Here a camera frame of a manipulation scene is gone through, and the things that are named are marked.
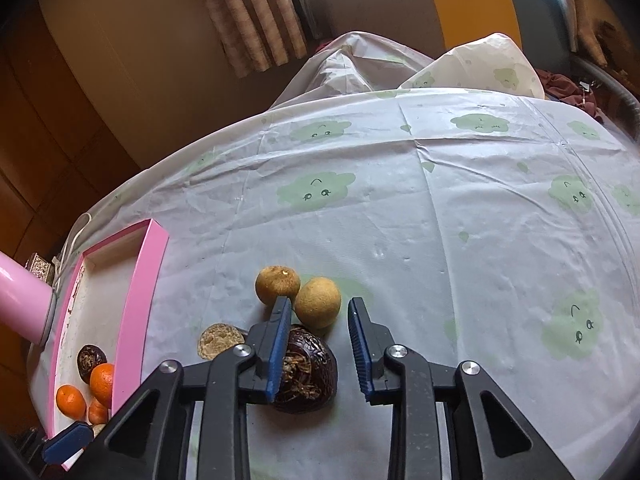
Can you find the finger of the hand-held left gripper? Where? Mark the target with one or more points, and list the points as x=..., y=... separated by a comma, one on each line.
x=67, y=442

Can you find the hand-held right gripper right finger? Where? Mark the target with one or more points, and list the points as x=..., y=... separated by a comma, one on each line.
x=361, y=350

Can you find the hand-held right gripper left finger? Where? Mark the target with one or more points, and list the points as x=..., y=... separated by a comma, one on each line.
x=277, y=350

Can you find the dark wrinkled passion fruit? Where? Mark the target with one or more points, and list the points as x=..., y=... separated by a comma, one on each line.
x=310, y=365
x=90, y=360

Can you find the carrot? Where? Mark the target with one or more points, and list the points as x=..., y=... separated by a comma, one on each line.
x=97, y=412

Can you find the small orange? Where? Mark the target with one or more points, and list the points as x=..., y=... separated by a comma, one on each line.
x=70, y=400

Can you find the yellow-brown round fruit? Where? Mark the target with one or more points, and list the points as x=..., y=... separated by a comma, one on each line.
x=317, y=302
x=277, y=282

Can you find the large orange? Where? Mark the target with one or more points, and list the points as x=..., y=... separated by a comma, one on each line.
x=102, y=382

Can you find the pink rectangular tray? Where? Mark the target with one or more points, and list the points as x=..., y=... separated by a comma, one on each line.
x=150, y=280

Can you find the halved dried dark fruit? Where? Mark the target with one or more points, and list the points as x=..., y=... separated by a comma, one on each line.
x=217, y=342

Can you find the pink electric kettle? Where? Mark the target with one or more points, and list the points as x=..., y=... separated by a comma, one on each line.
x=20, y=295

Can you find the small patterned metal box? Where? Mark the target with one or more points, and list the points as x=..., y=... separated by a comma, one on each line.
x=40, y=266

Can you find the cloth-covered chair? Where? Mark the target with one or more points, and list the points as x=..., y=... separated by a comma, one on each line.
x=350, y=70
x=480, y=65

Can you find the brown wooden wardrobe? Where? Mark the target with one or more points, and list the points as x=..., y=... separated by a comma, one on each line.
x=40, y=135

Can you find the dark red cloth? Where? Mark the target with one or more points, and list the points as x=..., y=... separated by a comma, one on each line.
x=560, y=87

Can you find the beige striped curtain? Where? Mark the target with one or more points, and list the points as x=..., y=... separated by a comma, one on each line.
x=240, y=10

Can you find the grey yellow teal sofa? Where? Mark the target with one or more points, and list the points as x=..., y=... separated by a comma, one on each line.
x=370, y=0

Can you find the beige sheer curtain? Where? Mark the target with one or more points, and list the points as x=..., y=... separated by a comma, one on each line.
x=590, y=20

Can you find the grey metal rail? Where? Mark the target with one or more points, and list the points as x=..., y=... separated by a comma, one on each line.
x=620, y=90

